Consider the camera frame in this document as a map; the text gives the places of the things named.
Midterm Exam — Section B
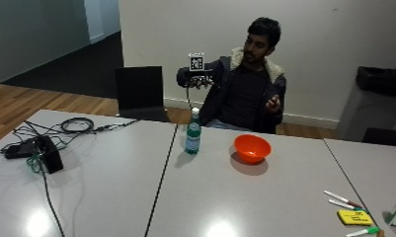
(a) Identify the white marker cube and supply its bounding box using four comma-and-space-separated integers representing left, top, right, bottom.
187, 51, 207, 72

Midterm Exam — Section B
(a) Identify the the person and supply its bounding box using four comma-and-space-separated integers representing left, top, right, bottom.
175, 17, 288, 135

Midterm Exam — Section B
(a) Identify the black chair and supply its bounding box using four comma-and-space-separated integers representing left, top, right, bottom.
114, 65, 171, 123

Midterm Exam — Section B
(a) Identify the green plastic bottle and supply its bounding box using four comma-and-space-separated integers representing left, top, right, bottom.
183, 107, 203, 156

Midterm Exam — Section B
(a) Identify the orange plastic bowl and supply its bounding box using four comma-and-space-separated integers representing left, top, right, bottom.
234, 133, 272, 165

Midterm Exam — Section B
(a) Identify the grey bin with black bag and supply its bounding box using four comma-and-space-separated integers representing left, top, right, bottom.
336, 65, 396, 142

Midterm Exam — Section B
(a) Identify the black electronic box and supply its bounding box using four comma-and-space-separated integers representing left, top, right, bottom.
3, 135, 64, 175

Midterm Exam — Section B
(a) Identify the dark chair back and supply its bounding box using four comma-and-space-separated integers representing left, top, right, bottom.
361, 127, 396, 148

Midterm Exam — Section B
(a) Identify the red-capped white marker pen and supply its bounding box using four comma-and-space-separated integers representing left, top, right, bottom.
323, 190, 365, 209

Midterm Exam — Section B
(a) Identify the green-capped white marker pen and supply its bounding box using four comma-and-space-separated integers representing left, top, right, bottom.
328, 198, 365, 211

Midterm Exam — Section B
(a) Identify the yellow sponge eraser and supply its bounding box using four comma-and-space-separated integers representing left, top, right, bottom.
336, 209, 375, 227

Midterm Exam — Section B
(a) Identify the green-tipped white marker pen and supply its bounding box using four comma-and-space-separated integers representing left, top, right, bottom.
345, 226, 381, 237

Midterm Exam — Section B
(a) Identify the black glove cable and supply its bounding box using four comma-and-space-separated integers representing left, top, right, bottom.
184, 84, 195, 113

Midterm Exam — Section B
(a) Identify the black cable bundle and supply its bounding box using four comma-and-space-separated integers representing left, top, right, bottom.
11, 117, 140, 146

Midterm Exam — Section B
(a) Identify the green cable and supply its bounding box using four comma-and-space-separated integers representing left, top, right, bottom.
26, 144, 48, 175

